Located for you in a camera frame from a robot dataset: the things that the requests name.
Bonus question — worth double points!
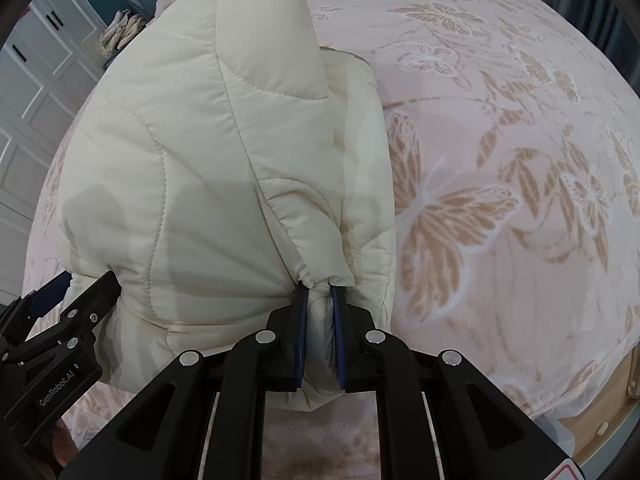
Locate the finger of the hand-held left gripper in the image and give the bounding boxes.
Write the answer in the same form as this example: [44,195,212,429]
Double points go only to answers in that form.
[0,273,72,347]
[0,269,122,367]

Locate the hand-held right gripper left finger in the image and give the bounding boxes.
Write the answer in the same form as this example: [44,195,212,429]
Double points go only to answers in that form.
[60,282,310,480]

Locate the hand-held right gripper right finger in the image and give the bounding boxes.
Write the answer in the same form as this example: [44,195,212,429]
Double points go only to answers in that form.
[330,285,568,480]

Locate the cream padded hooded coat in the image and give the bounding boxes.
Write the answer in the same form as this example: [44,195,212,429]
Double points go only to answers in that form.
[56,0,399,414]

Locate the pile of pale clothes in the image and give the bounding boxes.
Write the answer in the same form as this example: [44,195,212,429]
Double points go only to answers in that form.
[98,8,149,57]

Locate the white wardrobe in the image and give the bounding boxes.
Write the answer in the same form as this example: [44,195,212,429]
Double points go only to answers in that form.
[0,0,109,307]

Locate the pink floral bedspread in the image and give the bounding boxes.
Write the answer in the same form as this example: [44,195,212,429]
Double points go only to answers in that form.
[22,0,640,480]

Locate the wooden bed frame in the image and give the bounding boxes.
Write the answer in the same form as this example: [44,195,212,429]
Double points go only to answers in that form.
[529,354,640,462]

